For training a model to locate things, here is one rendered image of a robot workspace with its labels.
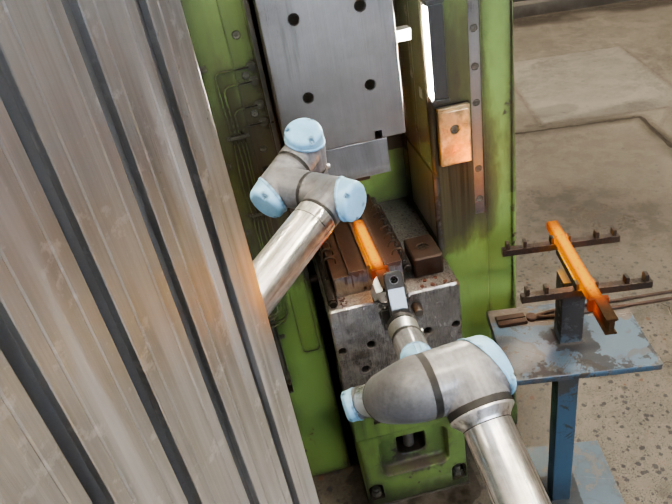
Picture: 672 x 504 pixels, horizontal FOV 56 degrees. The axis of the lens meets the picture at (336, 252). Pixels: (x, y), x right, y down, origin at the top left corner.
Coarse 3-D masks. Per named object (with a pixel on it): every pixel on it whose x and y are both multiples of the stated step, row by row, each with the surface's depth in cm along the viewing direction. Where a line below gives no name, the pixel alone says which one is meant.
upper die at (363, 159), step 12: (360, 144) 157; (372, 144) 157; (384, 144) 158; (336, 156) 157; (348, 156) 158; (360, 156) 158; (372, 156) 159; (384, 156) 159; (336, 168) 159; (348, 168) 159; (360, 168) 160; (372, 168) 161; (384, 168) 161
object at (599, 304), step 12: (552, 228) 175; (564, 240) 169; (564, 252) 165; (576, 252) 164; (576, 264) 160; (576, 276) 157; (588, 276) 155; (588, 288) 152; (588, 300) 148; (600, 300) 146; (600, 312) 145; (612, 312) 142; (600, 324) 145; (612, 324) 141
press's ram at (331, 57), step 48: (288, 0) 136; (336, 0) 138; (384, 0) 140; (288, 48) 141; (336, 48) 143; (384, 48) 145; (288, 96) 147; (336, 96) 149; (384, 96) 151; (336, 144) 155
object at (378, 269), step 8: (360, 224) 193; (360, 232) 189; (360, 240) 187; (368, 240) 184; (368, 248) 180; (368, 256) 176; (376, 256) 175; (376, 264) 172; (376, 272) 168; (384, 272) 167; (384, 288) 161
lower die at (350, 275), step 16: (368, 208) 204; (352, 224) 196; (368, 224) 196; (336, 240) 192; (352, 240) 190; (384, 240) 187; (336, 256) 186; (352, 256) 183; (384, 256) 180; (336, 272) 179; (352, 272) 176; (368, 272) 177; (336, 288) 178; (352, 288) 179; (368, 288) 180
